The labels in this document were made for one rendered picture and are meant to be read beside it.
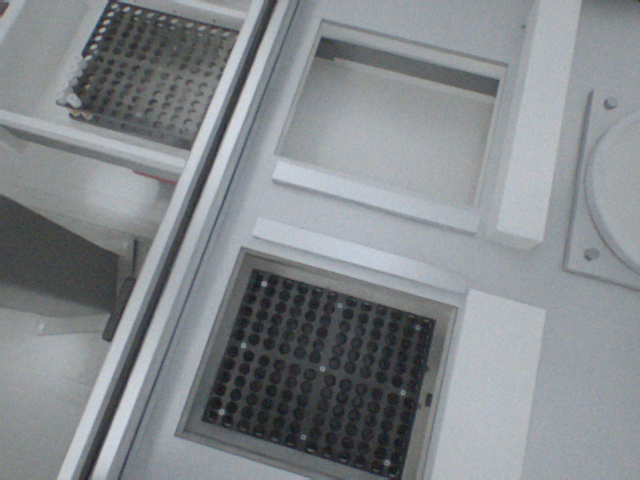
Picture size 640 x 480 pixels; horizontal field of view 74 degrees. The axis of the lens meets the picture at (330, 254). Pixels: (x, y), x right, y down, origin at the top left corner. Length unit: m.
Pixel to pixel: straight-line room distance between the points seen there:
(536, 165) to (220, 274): 0.36
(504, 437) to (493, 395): 0.04
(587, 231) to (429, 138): 0.26
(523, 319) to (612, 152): 0.21
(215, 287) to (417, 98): 0.42
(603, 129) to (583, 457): 0.36
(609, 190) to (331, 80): 0.41
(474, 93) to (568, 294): 0.34
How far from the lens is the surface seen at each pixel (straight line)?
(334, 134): 0.65
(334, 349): 0.52
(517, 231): 0.47
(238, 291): 0.57
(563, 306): 0.51
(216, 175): 0.46
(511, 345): 0.47
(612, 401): 0.53
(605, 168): 0.55
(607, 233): 0.53
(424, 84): 0.71
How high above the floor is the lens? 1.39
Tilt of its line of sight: 75 degrees down
